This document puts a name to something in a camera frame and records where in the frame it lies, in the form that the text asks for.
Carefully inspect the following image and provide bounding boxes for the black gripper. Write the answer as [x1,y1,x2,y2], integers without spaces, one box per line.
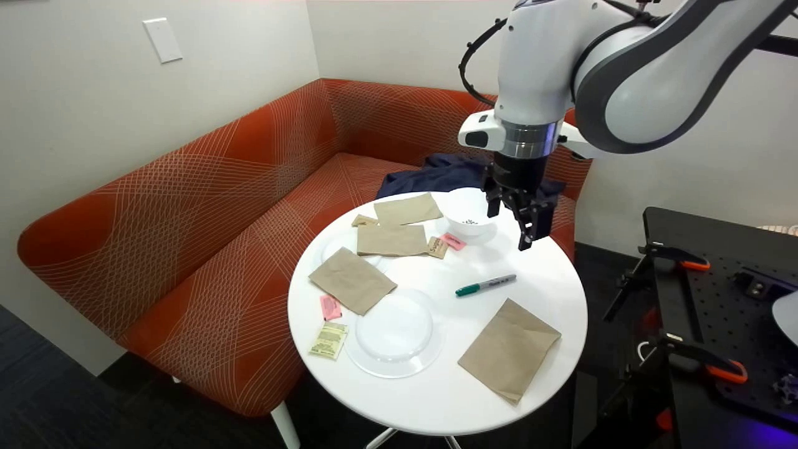
[485,150,560,252]

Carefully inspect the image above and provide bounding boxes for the green capped grey pen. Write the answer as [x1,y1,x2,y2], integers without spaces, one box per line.
[454,272,520,299]

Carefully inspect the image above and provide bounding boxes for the dark blue cloth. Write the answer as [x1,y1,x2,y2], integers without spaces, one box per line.
[378,151,570,206]

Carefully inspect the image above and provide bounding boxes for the large brown paper napkin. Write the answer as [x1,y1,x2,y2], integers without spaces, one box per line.
[457,296,565,406]

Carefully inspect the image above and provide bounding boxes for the white round plate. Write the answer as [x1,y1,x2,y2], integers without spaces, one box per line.
[346,286,442,381]

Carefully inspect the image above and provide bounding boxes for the yellow green sweetener packet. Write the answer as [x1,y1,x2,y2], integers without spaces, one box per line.
[307,322,349,362]

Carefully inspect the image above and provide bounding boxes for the black perforated work table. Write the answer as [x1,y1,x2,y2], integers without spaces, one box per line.
[644,206,798,449]

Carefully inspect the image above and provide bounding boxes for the white table base legs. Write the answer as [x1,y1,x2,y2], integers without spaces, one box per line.
[365,423,464,449]

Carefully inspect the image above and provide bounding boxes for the white object on work table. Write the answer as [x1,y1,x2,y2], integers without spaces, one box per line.
[770,290,798,346]

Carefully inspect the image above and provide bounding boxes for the orange patterned corner sofa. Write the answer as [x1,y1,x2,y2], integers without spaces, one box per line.
[15,77,608,449]

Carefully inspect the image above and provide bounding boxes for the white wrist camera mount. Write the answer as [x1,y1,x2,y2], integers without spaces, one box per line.
[457,110,600,161]

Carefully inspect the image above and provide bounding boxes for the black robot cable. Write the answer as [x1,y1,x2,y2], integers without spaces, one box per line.
[460,14,512,110]

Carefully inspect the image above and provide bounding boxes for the black clamp with orange handle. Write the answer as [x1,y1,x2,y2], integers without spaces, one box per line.
[633,329,750,387]
[603,240,717,324]

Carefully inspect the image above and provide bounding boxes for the white wall switch plate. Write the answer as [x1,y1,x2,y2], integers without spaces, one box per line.
[139,14,187,67]

